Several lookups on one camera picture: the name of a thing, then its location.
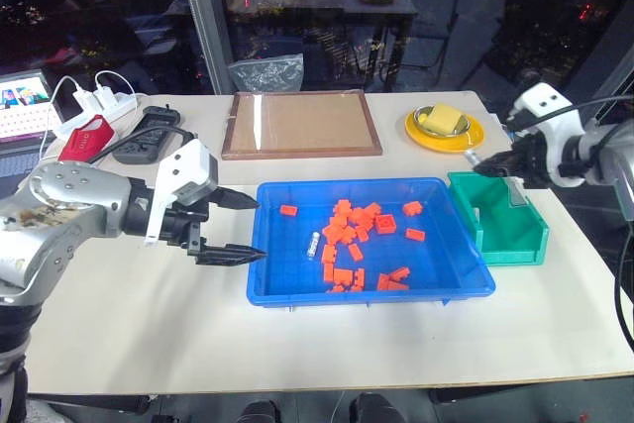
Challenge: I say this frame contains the square orange toy brick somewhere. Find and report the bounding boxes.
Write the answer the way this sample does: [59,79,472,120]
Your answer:
[373,214,398,236]

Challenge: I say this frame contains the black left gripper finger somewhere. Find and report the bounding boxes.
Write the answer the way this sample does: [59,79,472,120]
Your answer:
[212,186,262,211]
[195,243,269,267]

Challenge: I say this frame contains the open laptop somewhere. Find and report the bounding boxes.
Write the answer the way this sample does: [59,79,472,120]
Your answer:
[0,70,66,181]

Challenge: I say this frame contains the green plastic bin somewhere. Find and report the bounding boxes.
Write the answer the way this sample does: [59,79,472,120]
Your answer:
[446,170,552,267]

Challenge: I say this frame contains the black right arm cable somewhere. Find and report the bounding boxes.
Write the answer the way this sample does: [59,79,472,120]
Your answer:
[504,94,634,134]

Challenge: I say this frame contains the white charger cable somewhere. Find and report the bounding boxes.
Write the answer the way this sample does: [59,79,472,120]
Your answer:
[94,70,138,98]
[38,75,86,157]

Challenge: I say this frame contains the yellow plate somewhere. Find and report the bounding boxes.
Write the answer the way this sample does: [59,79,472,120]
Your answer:
[403,106,486,154]

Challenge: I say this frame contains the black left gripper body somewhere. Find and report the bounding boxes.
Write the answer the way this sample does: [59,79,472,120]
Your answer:
[160,188,225,258]

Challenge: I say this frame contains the small silver bowl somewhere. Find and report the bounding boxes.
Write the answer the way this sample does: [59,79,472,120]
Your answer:
[414,104,473,138]

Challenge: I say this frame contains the grey window frame post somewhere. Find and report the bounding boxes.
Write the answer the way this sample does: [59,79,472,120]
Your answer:
[174,0,235,96]

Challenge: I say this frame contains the black table support bar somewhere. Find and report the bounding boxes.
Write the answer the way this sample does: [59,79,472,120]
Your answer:
[28,394,153,415]

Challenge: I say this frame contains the black hanging cable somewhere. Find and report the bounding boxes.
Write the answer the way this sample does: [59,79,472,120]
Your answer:
[613,224,634,351]

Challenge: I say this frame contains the yellow sponge block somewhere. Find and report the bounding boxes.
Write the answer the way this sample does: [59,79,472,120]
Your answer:
[425,102,465,135]

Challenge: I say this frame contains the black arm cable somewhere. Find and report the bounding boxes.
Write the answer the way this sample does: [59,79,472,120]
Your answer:
[504,94,634,134]
[88,125,198,165]

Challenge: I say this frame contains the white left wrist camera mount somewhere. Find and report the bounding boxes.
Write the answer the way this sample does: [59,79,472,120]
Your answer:
[144,139,220,247]

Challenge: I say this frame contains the white charger plug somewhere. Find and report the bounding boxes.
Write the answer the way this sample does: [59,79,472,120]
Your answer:
[72,89,96,113]
[95,86,119,111]

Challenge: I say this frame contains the black robot torso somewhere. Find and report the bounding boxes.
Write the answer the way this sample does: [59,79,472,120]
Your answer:
[0,301,32,423]

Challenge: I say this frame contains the wooden framed cork board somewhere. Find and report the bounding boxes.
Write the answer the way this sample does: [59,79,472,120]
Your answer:
[220,90,384,162]

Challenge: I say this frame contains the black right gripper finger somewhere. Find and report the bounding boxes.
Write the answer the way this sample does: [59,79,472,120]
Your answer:
[476,162,519,180]
[473,149,517,171]

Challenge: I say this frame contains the dark rounded shape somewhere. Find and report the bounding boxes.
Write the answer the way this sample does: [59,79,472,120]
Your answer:
[240,398,281,423]

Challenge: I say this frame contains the black remote controller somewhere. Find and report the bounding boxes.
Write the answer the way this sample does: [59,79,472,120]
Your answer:
[112,105,181,165]

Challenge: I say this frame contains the clear plastic bag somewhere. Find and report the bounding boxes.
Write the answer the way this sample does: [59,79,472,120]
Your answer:
[228,52,305,95]

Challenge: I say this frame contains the blue plastic bin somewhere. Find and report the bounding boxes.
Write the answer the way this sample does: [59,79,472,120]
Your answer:
[246,175,497,308]

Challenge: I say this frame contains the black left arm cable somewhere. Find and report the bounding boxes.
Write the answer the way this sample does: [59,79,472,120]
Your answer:
[88,125,198,165]

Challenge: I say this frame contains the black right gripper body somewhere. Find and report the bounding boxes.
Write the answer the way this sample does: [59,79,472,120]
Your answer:
[511,137,552,190]

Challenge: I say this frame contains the white power strip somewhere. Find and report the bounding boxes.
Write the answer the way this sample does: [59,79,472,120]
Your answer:
[51,90,140,140]

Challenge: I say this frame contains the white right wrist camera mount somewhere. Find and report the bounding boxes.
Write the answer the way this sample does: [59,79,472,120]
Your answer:
[504,81,603,189]

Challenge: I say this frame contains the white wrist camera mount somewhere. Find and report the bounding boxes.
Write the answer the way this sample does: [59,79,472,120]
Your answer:
[144,139,220,247]
[504,81,603,189]

